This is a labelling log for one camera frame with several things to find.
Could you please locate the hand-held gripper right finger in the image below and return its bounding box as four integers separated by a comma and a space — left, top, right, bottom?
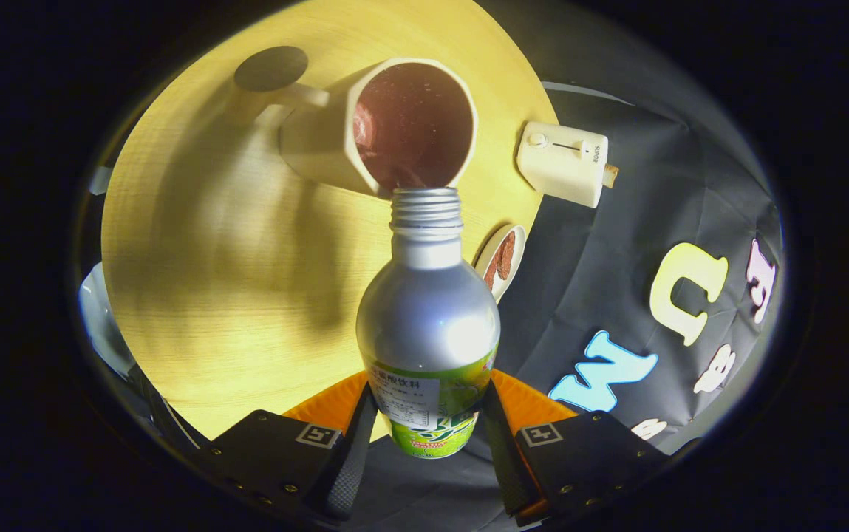
481, 369, 669, 528

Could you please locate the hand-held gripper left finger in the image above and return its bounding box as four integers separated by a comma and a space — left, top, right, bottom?
199, 370, 379, 522

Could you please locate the silver juice bottle green label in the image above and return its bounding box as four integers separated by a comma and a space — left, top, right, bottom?
355, 187, 501, 460

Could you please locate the beige cup wooden handle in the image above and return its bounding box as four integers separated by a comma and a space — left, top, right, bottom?
234, 46, 479, 199

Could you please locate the white round plate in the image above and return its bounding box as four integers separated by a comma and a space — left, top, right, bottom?
474, 225, 527, 304

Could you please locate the wooden table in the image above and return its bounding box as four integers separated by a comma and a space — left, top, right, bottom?
101, 0, 559, 442

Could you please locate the white toaster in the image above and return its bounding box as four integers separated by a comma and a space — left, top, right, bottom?
516, 121, 610, 209

